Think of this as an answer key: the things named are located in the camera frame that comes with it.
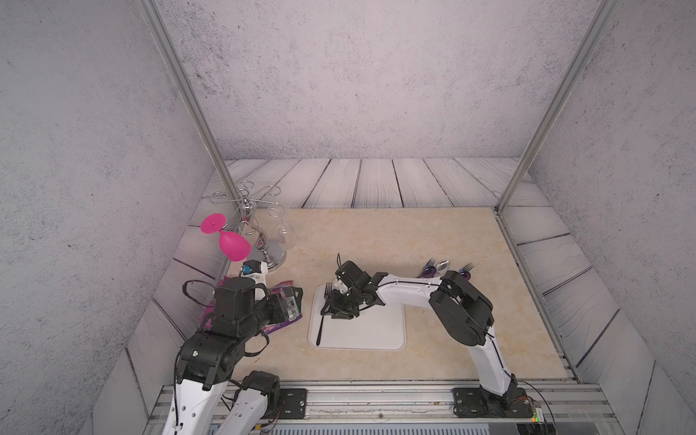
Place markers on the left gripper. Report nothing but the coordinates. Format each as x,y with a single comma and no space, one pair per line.
275,301

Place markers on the aluminium frame post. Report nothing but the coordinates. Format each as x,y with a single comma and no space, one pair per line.
597,27
171,59

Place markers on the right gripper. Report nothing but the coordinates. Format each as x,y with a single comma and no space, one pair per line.
333,306

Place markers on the purple metal fork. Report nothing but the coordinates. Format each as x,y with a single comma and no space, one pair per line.
327,292

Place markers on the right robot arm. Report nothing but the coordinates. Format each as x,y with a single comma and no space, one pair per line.
465,313

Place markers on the white plastic tray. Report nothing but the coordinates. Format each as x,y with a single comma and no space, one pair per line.
380,328

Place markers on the clear wine glass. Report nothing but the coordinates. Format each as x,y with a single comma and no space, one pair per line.
285,232

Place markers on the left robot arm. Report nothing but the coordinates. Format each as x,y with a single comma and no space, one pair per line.
244,309

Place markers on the right aluminium frame post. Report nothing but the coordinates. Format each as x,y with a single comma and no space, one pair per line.
597,27

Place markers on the chrome glass holder stand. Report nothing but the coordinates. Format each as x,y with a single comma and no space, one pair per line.
264,246

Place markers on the purple metal spoon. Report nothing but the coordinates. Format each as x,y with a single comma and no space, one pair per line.
429,271

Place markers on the aluminium front rail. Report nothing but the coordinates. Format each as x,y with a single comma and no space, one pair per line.
562,406

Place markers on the left aluminium frame post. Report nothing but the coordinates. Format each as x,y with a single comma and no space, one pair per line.
171,59

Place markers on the pink plastic wine glass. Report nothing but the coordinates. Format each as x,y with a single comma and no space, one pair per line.
234,246

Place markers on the pink handled silver spoon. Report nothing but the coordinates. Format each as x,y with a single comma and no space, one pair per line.
443,265

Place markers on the pink Lot 100 gummy bag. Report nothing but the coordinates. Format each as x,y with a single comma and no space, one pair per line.
206,319

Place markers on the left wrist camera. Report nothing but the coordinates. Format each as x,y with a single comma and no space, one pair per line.
256,270

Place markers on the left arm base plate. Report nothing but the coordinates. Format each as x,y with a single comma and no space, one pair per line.
287,404

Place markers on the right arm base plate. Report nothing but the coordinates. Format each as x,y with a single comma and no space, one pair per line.
472,403

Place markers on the purple Fox's candy bag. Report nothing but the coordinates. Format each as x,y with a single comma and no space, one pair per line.
270,329

